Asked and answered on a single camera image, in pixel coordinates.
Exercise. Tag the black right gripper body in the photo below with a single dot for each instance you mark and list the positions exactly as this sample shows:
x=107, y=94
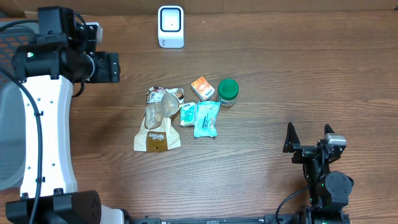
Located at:
x=305, y=152

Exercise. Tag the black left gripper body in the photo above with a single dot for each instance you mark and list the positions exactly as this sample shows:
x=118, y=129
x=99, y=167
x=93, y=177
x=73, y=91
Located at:
x=105, y=71

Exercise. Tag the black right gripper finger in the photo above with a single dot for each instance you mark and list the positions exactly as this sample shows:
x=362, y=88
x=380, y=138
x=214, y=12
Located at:
x=328, y=129
x=292, y=142

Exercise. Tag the green lid jar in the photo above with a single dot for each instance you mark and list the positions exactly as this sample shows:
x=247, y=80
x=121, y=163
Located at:
x=228, y=90

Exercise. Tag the brown white snack bag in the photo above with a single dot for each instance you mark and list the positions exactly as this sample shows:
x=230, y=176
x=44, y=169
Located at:
x=156, y=133

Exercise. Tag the teal wet wipes pack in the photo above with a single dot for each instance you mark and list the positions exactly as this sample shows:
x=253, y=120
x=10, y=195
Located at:
x=207, y=112

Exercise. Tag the green tissue pack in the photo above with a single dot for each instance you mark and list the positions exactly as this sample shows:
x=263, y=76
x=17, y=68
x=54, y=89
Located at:
x=188, y=114

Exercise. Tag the orange tissue pack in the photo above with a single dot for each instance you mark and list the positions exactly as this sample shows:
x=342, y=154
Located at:
x=203, y=89

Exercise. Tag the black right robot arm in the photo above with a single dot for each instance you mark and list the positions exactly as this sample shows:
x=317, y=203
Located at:
x=328, y=190

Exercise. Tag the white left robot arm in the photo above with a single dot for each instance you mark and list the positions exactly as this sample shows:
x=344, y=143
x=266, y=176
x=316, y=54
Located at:
x=62, y=54

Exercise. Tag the white barcode scanner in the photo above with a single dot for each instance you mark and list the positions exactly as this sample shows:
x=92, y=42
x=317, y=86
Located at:
x=171, y=27

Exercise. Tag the grey plastic basket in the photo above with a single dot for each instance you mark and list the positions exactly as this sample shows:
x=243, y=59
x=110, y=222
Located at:
x=12, y=111

